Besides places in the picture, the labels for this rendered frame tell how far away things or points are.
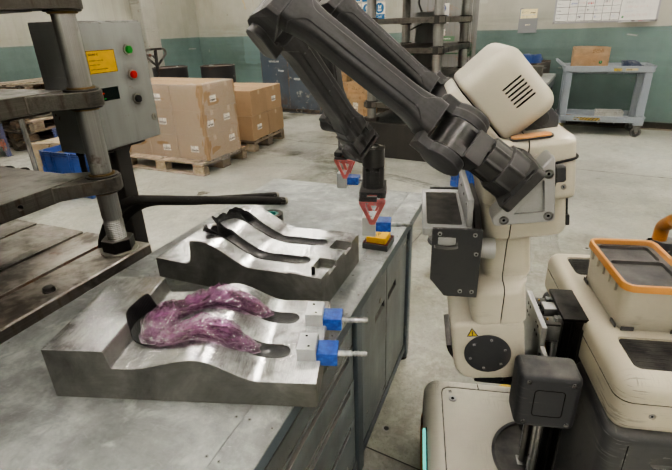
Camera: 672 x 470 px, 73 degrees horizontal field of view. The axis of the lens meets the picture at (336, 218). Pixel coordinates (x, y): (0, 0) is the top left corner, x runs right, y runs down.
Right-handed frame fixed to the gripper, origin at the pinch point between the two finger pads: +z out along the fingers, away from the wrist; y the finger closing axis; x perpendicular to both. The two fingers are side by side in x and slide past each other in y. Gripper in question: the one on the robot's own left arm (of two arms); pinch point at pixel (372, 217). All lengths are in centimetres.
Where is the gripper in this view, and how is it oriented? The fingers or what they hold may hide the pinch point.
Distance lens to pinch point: 122.3
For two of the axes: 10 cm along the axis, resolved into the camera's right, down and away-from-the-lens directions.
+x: 9.9, 0.4, -1.5
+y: -1.5, 4.0, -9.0
